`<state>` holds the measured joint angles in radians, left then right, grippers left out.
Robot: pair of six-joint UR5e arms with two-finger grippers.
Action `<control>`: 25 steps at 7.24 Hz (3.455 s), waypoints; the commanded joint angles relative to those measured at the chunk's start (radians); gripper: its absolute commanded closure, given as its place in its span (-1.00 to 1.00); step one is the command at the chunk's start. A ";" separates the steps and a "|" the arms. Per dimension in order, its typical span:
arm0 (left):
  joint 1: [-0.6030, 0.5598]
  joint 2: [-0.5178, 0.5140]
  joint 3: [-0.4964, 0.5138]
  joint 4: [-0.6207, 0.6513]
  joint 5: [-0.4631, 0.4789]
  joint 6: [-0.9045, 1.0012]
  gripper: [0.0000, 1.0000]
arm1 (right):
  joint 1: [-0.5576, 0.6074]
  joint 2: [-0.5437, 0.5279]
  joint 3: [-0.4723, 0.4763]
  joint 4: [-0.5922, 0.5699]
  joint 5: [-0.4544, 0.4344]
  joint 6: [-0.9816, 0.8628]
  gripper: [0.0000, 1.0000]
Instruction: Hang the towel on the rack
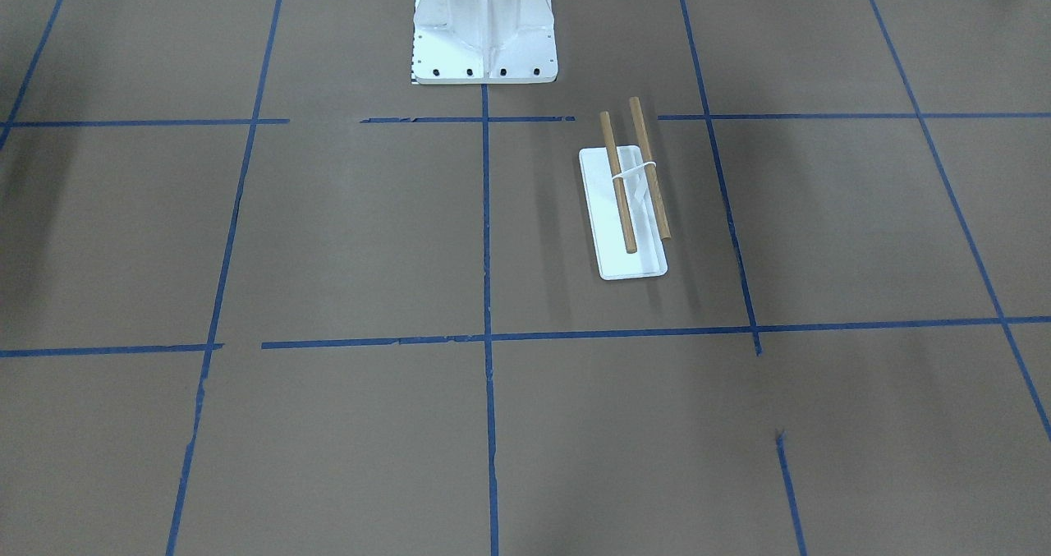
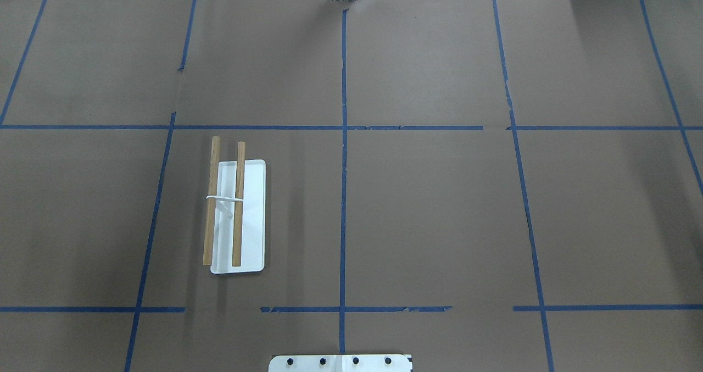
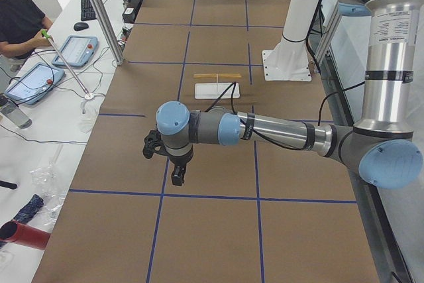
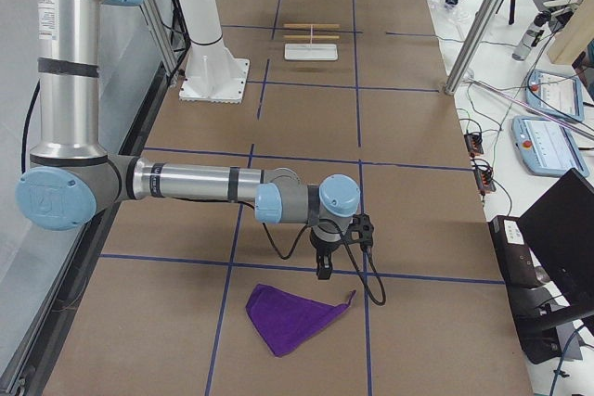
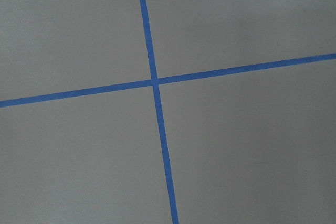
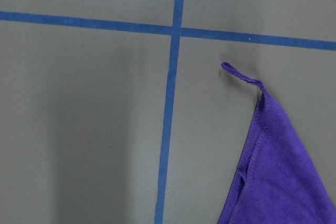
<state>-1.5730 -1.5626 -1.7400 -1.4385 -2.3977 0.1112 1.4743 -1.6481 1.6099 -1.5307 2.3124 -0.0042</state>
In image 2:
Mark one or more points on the white towel rack base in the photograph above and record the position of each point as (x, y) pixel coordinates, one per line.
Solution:
(254, 218)

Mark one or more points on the inner wooden rack rod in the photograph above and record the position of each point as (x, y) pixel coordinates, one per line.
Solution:
(237, 240)

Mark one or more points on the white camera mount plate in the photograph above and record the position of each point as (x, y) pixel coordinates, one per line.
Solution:
(342, 362)

